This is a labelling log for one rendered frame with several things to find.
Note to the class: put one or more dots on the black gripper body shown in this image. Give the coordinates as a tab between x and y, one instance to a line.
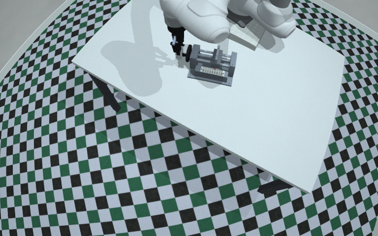
176	31

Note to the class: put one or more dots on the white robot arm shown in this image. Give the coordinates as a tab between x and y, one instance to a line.
207	19

